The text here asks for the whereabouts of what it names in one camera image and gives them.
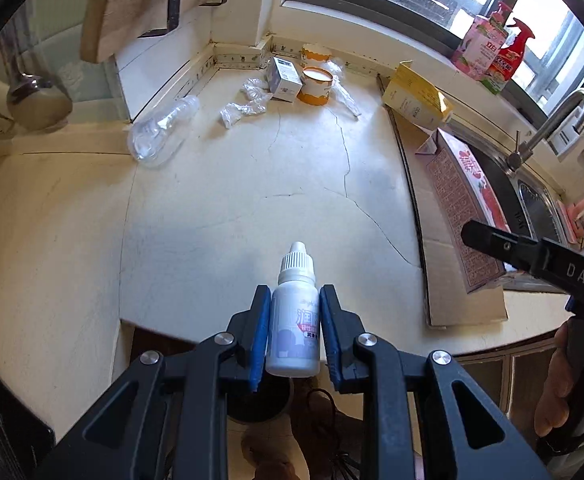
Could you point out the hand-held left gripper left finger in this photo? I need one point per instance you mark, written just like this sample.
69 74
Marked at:
261 340

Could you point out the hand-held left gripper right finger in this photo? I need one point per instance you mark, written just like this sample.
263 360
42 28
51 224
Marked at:
329 340

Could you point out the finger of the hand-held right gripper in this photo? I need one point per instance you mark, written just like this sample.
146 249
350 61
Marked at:
497 247

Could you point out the white dropper bottle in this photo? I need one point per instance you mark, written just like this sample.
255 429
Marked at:
292 310

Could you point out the pink box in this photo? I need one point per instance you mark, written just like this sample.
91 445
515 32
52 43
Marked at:
464 200

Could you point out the yellow box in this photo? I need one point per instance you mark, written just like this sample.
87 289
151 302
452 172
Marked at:
414 97

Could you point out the small white box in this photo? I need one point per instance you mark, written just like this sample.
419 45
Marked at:
283 80

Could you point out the person's right hand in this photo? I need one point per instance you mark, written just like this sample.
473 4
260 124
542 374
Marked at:
552 385

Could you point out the cardboard sheet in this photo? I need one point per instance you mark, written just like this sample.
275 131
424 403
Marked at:
447 280

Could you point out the stainless steel sink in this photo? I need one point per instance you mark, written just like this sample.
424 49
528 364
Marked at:
502 175

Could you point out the brown wooden cabinet door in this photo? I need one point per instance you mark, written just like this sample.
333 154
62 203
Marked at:
162 345
497 380

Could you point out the steel faucet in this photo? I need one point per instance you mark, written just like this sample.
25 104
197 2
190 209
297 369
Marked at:
552 120

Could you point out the red spray bottle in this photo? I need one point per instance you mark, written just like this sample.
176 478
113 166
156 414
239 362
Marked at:
509 62

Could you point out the pink soap bottle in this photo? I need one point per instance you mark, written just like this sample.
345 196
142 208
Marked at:
477 47

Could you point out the crumpled clear plastic wrap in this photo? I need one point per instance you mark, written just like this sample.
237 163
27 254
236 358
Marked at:
254 91
242 111

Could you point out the clear plastic bottle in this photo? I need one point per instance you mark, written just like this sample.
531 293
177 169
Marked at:
159 130

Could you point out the orange white paper cup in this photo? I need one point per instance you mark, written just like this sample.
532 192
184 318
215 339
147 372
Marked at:
314 87

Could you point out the dark framed window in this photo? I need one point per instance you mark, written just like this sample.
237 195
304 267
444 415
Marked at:
397 0

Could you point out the black gas stove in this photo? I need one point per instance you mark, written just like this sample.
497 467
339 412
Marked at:
2 410

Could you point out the steel ladle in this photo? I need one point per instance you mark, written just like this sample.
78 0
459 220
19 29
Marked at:
39 102

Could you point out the wooden cutting board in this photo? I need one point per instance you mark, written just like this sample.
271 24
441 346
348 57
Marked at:
127 5

